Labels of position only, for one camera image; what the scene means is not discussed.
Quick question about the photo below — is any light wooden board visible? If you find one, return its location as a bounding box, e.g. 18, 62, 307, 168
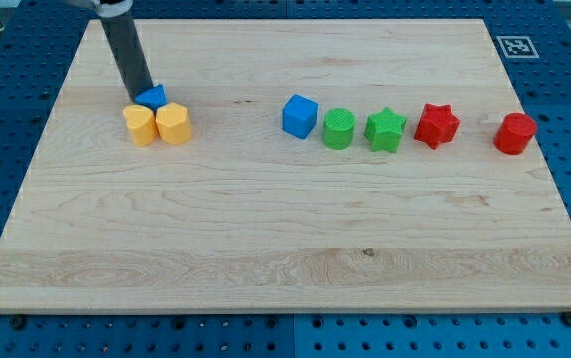
0, 19, 571, 315

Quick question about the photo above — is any blue cube block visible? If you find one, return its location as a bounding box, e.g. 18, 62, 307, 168
282, 94, 319, 139

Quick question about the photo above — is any green cylinder block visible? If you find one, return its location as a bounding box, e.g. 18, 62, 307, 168
322, 108, 356, 150

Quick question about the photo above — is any green star block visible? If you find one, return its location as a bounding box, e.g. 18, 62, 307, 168
364, 107, 407, 153

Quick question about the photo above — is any yellow hexagon block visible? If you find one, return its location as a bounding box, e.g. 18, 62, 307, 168
156, 102, 192, 145

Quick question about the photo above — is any yellow heart block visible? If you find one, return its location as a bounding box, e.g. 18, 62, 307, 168
122, 104, 159, 147

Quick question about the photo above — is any blue triangle block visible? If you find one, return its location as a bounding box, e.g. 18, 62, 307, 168
135, 84, 167, 112

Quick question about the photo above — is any red star block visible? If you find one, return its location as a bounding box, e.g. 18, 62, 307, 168
414, 103, 460, 150

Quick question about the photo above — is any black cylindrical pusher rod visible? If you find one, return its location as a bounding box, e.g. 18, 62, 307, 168
64, 0, 155, 102

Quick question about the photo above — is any red cylinder block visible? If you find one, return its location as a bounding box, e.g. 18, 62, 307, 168
493, 112, 537, 155

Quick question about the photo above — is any white fiducial marker tag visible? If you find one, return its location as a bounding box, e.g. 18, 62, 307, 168
496, 35, 539, 59

